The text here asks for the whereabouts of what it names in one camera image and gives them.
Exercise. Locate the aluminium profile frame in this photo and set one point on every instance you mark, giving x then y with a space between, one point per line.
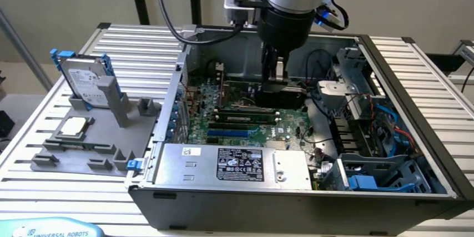
462 56

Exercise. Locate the green RAM stick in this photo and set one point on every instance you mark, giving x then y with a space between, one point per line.
87 145

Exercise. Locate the grey disk bay cage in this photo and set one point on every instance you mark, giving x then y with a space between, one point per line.
374 173

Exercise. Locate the grey metal drive cage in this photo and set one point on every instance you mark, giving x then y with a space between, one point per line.
351 67

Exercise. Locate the black open PC case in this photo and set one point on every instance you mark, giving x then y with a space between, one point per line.
281 206

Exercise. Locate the small black box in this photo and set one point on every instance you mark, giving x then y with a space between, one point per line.
5 124

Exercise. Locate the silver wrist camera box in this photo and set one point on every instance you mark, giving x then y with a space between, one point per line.
240 6

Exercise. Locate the grey parts rack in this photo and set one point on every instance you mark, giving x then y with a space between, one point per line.
103 134

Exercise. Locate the silver power supply unit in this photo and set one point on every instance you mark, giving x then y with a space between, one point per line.
207 165

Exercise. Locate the silver CPU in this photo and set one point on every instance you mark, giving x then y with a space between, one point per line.
75 126

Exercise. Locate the green motherboard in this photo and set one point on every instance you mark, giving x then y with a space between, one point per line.
255 131

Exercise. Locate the teal Universal Robots base cap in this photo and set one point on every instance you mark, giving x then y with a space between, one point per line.
48 227

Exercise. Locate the blue expansion slot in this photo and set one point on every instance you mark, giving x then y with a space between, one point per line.
227 133

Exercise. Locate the small green expansion card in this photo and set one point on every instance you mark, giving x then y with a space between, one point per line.
222 81

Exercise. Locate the hard disk in blue bracket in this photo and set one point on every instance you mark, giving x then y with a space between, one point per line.
87 84

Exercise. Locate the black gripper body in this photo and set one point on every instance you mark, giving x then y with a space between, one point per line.
285 29

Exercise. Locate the grey metal pole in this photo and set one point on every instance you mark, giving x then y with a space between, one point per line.
22 51

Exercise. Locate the blue lit sensor box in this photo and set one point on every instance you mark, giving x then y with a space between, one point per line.
329 17

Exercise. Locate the blue case latch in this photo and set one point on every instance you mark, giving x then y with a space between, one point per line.
134 165

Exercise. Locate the RAM stick with white label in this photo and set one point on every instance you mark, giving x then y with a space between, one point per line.
245 117

